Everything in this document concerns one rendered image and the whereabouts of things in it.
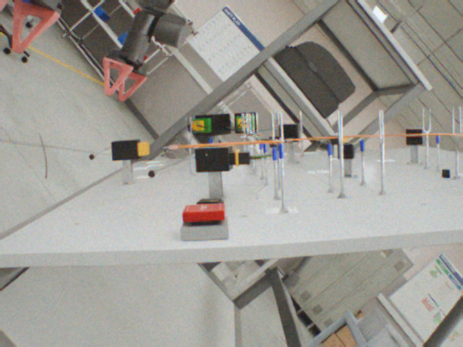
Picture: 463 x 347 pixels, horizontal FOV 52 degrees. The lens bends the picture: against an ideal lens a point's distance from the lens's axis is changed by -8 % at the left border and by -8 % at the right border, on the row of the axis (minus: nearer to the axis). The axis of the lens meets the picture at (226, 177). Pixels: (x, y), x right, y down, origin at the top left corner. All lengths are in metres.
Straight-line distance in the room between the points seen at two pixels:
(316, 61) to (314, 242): 1.37
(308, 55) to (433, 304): 7.43
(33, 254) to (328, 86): 1.47
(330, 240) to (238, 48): 8.09
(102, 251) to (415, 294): 8.38
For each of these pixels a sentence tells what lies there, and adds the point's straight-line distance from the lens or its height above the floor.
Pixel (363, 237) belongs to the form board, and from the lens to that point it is 0.59.
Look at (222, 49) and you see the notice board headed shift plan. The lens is 8.64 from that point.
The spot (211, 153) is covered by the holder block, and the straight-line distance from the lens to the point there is 0.85.
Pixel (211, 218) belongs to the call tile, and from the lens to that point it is 0.60.
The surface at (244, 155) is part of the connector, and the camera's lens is 0.85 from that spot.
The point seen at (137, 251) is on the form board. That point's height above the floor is 1.03.
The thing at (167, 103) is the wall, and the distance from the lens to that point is 8.64.
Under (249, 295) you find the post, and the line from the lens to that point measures 1.81.
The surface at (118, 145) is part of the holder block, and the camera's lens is 1.16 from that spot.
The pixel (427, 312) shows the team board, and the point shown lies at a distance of 9.00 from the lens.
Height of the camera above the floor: 1.21
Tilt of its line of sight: 5 degrees down
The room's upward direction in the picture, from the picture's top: 50 degrees clockwise
